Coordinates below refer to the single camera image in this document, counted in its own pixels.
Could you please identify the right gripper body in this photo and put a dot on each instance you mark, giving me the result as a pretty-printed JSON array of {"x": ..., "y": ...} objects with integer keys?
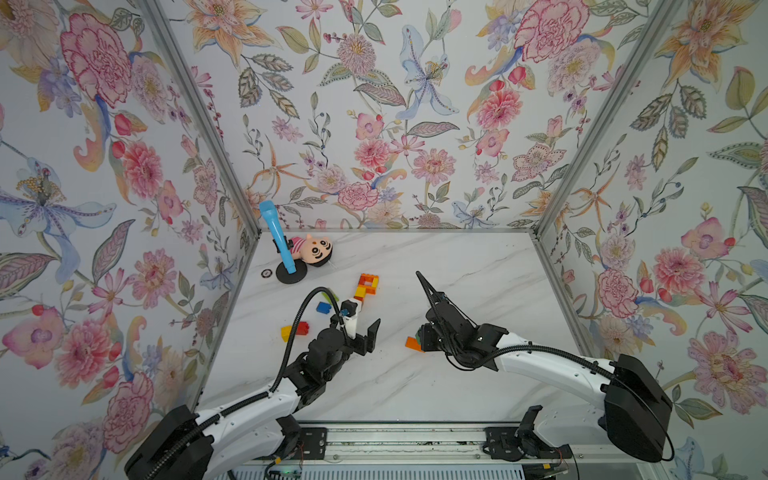
[{"x": 432, "y": 342}]

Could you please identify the black round stand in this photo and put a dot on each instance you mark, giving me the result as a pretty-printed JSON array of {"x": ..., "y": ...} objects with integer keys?
[{"x": 300, "y": 264}]

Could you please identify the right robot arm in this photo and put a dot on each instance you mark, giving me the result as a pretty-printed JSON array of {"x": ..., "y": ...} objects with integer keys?
[{"x": 619, "y": 401}]

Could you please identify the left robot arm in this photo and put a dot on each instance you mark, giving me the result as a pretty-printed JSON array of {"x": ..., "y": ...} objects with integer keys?
[{"x": 240, "y": 420}]

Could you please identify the plush doll head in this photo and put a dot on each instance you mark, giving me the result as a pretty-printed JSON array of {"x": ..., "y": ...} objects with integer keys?
[{"x": 314, "y": 251}]

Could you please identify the orange lego plate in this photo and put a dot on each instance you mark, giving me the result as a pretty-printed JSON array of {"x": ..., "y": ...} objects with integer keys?
[
  {"x": 368, "y": 279},
  {"x": 413, "y": 343}
]

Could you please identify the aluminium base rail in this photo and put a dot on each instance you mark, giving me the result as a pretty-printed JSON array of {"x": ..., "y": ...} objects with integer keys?
[{"x": 340, "y": 450}]

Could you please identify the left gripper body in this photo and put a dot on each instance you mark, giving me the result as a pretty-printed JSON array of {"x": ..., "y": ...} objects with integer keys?
[{"x": 347, "y": 348}]

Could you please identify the lime green lego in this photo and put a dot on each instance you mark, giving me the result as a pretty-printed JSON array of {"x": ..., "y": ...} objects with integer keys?
[{"x": 330, "y": 297}]

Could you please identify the blue tube on stand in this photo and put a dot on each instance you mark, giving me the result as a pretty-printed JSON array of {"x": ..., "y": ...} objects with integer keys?
[{"x": 270, "y": 216}]

